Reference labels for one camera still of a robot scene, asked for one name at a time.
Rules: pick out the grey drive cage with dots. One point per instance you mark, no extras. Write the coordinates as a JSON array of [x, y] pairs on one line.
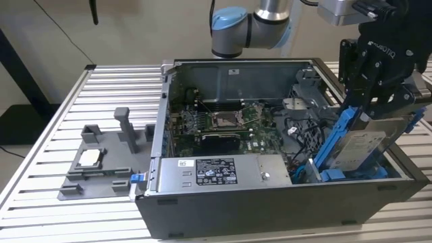
[[307, 88]]

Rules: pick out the thin metal locking lever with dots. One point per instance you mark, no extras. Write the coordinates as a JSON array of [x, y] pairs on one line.
[[205, 105]]

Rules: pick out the grey parts rack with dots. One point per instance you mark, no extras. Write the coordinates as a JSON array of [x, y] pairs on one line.
[[111, 152]]

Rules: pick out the black desk leg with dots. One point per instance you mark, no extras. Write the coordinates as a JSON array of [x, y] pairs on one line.
[[20, 76]]

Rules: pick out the blue case latch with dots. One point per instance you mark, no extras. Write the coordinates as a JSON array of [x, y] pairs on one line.
[[135, 178]]

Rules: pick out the silver fan bracket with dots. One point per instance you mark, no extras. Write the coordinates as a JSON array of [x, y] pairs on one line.
[[296, 103]]

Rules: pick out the black table end cap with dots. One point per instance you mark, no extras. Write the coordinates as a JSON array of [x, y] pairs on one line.
[[89, 67]]

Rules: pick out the silver CPU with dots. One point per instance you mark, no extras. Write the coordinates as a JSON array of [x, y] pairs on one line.
[[88, 157]]

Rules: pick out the hard disk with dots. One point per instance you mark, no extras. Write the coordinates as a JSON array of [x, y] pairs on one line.
[[364, 146], [332, 176]]

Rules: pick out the green motherboard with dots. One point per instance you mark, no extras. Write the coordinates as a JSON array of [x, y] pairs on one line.
[[263, 141]]

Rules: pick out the open dark grey PC case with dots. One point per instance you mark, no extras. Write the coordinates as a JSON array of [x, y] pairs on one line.
[[252, 215]]

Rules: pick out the silver power supply unit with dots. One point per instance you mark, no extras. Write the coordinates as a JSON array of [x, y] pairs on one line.
[[175, 177]]

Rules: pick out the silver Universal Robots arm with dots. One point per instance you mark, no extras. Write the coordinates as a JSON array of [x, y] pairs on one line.
[[236, 33]]

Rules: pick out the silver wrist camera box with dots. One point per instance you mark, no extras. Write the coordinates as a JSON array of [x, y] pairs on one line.
[[337, 14]]

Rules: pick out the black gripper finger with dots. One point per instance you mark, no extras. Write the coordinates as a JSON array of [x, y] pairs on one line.
[[397, 101], [363, 86]]

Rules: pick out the CPU socket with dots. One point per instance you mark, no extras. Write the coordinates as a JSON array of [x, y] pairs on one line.
[[224, 122]]

